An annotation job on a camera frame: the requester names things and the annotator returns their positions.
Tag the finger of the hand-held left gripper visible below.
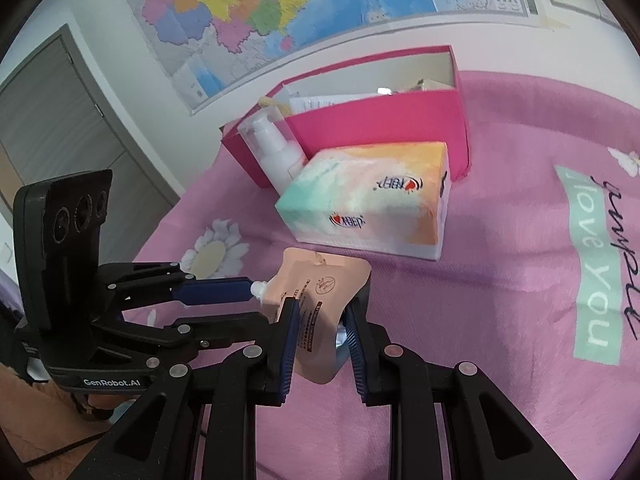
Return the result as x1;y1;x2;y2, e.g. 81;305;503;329
97;261;254;307
119;309;280;369

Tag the person's left forearm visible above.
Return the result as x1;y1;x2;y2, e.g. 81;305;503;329
0;362;118;480

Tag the colourful wall map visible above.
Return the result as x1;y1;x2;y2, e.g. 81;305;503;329
122;0;543;116

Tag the pink printed blanket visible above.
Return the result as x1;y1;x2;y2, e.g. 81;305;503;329
132;70;640;480

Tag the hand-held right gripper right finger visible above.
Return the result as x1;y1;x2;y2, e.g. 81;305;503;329
341;301;577;480

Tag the person's left hand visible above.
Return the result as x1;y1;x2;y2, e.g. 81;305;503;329
70;388;138;418

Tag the white pump bottle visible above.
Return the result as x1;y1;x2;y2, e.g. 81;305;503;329
237;110;308;196

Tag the grey door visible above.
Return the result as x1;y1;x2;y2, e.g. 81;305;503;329
0;24;183;221

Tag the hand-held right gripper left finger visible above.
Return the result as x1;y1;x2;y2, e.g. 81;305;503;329
97;296;302;480

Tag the pastel tissue box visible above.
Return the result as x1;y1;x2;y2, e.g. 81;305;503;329
275;141;452;261

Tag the pink cardboard box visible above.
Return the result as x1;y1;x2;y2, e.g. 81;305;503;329
220;45;472;191

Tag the peach spout pouch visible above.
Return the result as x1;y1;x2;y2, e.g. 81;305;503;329
250;247;373;386

